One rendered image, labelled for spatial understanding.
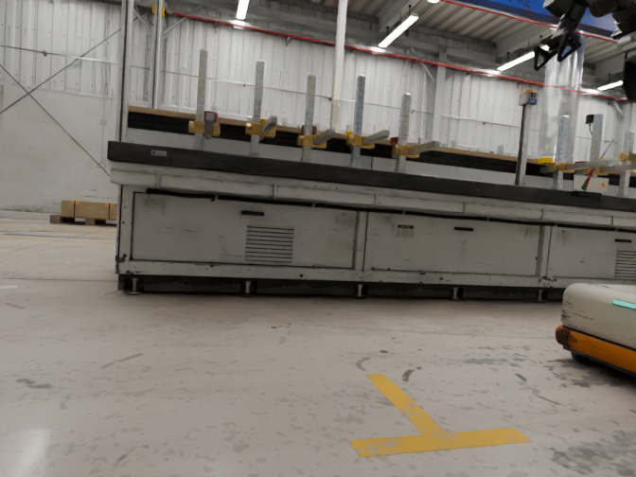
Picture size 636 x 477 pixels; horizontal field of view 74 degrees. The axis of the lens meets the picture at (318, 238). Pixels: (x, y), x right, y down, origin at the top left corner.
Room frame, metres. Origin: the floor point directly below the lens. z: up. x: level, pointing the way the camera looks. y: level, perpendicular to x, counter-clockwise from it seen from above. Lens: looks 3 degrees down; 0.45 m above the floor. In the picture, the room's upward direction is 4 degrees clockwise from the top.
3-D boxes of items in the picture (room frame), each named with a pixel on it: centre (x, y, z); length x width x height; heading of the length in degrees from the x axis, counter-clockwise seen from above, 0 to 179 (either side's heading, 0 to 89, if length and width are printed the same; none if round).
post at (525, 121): (2.39, -1.10, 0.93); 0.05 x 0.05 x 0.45; 16
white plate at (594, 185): (2.50, -1.57, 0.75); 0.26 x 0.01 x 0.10; 106
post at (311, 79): (2.05, 0.09, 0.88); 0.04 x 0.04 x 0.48; 16
